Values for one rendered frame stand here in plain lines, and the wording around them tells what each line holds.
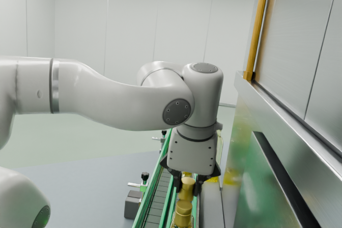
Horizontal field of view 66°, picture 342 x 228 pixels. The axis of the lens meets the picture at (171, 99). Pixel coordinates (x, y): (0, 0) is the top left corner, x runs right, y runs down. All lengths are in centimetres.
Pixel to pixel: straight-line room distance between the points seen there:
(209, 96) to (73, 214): 91
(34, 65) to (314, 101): 38
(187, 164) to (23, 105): 32
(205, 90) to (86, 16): 642
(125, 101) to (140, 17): 605
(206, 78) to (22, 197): 42
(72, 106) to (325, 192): 33
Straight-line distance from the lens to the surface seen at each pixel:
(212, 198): 115
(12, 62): 42
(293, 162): 38
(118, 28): 653
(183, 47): 623
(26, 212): 64
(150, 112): 38
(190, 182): 62
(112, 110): 37
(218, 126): 52
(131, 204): 116
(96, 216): 122
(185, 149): 54
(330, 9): 42
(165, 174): 125
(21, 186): 60
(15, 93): 41
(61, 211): 126
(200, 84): 45
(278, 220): 40
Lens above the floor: 150
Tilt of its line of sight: 14 degrees down
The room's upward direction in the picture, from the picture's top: 6 degrees clockwise
